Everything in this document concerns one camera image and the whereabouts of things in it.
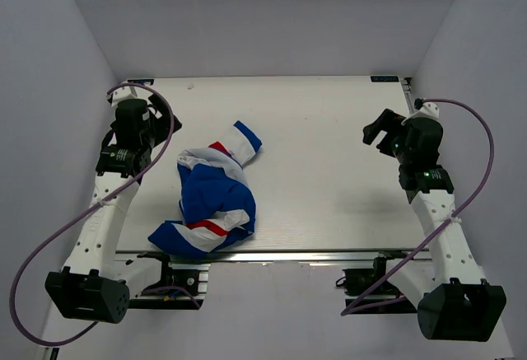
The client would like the blue white red jacket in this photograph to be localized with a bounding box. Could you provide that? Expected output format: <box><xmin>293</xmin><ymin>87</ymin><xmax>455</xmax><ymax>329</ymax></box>
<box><xmin>148</xmin><ymin>120</ymin><xmax>262</xmax><ymax>259</ymax></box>

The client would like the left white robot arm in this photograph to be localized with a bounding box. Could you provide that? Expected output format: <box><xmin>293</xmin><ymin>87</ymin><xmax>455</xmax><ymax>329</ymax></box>
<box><xmin>44</xmin><ymin>94</ymin><xmax>182</xmax><ymax>324</ymax></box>

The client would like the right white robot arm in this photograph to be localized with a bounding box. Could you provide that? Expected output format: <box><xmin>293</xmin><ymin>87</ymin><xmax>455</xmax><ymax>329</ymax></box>
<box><xmin>363</xmin><ymin>103</ymin><xmax>506</xmax><ymax>342</ymax></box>

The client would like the left blue table label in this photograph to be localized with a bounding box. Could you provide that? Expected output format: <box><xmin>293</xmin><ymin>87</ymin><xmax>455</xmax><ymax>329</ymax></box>
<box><xmin>127</xmin><ymin>78</ymin><xmax>154</xmax><ymax>86</ymax></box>

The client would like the blue table label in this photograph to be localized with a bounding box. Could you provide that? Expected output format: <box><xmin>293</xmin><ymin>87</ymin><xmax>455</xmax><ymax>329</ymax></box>
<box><xmin>370</xmin><ymin>75</ymin><xmax>399</xmax><ymax>83</ymax></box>
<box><xmin>127</xmin><ymin>78</ymin><xmax>154</xmax><ymax>86</ymax></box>

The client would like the right blue table label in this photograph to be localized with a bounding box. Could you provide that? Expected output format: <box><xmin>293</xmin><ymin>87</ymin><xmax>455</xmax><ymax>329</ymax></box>
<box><xmin>370</xmin><ymin>75</ymin><xmax>399</xmax><ymax>83</ymax></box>

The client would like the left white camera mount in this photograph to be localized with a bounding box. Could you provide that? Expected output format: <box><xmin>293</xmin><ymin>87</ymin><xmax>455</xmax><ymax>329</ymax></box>
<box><xmin>106</xmin><ymin>86</ymin><xmax>138</xmax><ymax>108</ymax></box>

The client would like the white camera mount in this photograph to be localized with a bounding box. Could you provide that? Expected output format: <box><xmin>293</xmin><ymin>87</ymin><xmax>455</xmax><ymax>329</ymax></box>
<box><xmin>106</xmin><ymin>86</ymin><xmax>138</xmax><ymax>108</ymax></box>
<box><xmin>402</xmin><ymin>98</ymin><xmax>440</xmax><ymax>125</ymax></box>

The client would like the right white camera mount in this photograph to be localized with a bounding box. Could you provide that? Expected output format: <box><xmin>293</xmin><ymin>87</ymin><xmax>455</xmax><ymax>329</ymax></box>
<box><xmin>402</xmin><ymin>98</ymin><xmax>440</xmax><ymax>125</ymax></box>

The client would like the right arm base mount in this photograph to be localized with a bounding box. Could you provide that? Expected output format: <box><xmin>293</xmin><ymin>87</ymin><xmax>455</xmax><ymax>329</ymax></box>
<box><xmin>335</xmin><ymin>251</ymin><xmax>417</xmax><ymax>315</ymax></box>

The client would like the aluminium table front rail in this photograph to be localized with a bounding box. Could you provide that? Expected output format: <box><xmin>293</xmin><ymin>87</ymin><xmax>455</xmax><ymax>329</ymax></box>
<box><xmin>114</xmin><ymin>249</ymin><xmax>433</xmax><ymax>264</ymax></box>

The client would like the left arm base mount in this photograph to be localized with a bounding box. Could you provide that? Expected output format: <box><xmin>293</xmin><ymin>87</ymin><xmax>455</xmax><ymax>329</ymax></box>
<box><xmin>125</xmin><ymin>252</ymin><xmax>208</xmax><ymax>311</ymax></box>

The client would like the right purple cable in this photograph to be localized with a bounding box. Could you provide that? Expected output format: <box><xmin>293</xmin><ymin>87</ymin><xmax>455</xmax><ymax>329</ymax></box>
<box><xmin>340</xmin><ymin>97</ymin><xmax>495</xmax><ymax>317</ymax></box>

